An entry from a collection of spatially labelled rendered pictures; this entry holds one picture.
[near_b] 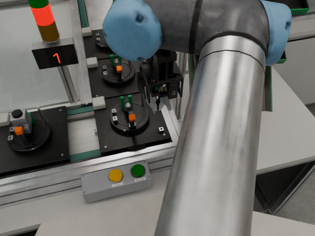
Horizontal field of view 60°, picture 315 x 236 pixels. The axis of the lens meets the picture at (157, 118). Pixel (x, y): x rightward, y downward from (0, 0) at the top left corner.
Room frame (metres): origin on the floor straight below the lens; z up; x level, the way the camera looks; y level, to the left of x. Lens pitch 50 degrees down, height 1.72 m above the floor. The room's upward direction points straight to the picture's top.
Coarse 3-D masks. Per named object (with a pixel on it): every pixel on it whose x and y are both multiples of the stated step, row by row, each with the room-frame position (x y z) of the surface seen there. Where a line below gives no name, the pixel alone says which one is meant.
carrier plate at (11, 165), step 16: (32, 112) 0.66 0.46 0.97; (48, 112) 0.66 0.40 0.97; (64, 112) 0.66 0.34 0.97; (0, 128) 0.59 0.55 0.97; (64, 128) 0.59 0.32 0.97; (0, 144) 0.52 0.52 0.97; (48, 144) 0.52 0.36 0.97; (64, 144) 0.52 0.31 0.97; (0, 160) 0.46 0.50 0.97; (16, 160) 0.46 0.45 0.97; (32, 160) 0.46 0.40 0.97; (48, 160) 0.46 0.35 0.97; (64, 160) 0.46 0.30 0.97; (0, 176) 0.41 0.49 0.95
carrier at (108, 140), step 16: (128, 96) 0.67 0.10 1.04; (96, 112) 0.66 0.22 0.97; (112, 112) 0.63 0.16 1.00; (144, 112) 0.65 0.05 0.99; (160, 112) 0.66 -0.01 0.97; (112, 128) 0.59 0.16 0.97; (128, 128) 0.57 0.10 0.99; (144, 128) 0.59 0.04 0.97; (112, 144) 0.52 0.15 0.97; (128, 144) 0.52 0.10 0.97
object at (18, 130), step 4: (16, 128) 0.51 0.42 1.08; (20, 128) 0.51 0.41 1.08; (16, 132) 0.49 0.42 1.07; (20, 132) 0.50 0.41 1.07; (20, 136) 0.50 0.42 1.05; (24, 136) 0.50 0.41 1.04; (24, 140) 0.50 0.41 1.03; (28, 140) 0.51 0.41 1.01; (24, 144) 0.49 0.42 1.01; (28, 144) 0.50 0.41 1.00
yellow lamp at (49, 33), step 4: (52, 24) 0.69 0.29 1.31; (40, 28) 0.68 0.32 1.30; (44, 28) 0.68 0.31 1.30; (48, 28) 0.68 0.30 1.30; (52, 28) 0.69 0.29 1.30; (56, 28) 0.70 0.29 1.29; (40, 32) 0.68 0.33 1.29; (44, 32) 0.68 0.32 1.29; (48, 32) 0.68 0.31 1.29; (52, 32) 0.69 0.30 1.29; (56, 32) 0.70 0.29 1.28; (44, 36) 0.68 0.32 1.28; (48, 36) 0.68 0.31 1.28; (52, 36) 0.68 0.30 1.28; (56, 36) 0.69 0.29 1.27; (44, 40) 0.68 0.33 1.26; (48, 40) 0.68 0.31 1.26; (52, 40) 0.68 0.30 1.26
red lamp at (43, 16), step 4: (48, 4) 0.70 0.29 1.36; (32, 8) 0.68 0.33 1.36; (36, 8) 0.68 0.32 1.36; (40, 8) 0.68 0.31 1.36; (44, 8) 0.69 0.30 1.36; (48, 8) 0.70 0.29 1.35; (32, 12) 0.69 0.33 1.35; (36, 12) 0.68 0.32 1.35; (40, 12) 0.68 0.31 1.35; (44, 12) 0.68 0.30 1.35; (48, 12) 0.69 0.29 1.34; (36, 16) 0.68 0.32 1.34; (40, 16) 0.68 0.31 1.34; (44, 16) 0.68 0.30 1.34; (48, 16) 0.69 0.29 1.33; (52, 16) 0.70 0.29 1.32; (36, 20) 0.68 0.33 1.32; (40, 20) 0.68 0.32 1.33; (44, 20) 0.68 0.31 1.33; (48, 20) 0.69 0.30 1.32; (52, 20) 0.70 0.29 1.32; (40, 24) 0.68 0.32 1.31; (44, 24) 0.68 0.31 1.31; (48, 24) 0.68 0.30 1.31
